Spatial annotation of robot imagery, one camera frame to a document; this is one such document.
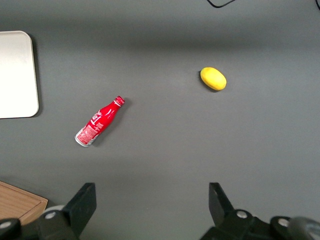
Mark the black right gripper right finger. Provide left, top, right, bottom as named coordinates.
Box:
left=208, top=182, right=254, bottom=228

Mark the black cable on table edge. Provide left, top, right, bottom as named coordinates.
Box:
left=205, top=0, right=237, bottom=9

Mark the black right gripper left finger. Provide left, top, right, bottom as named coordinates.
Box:
left=63, top=182, right=98, bottom=237

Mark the yellow lemon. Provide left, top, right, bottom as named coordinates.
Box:
left=199, top=66, right=228, bottom=92

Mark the wooden drawer cabinet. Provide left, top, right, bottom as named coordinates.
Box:
left=0, top=180, right=49, bottom=226

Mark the red cola bottle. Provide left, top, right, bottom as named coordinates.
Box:
left=74, top=95, right=126, bottom=148

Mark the beige rectangular tray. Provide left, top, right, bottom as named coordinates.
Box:
left=0, top=30, right=40, bottom=120

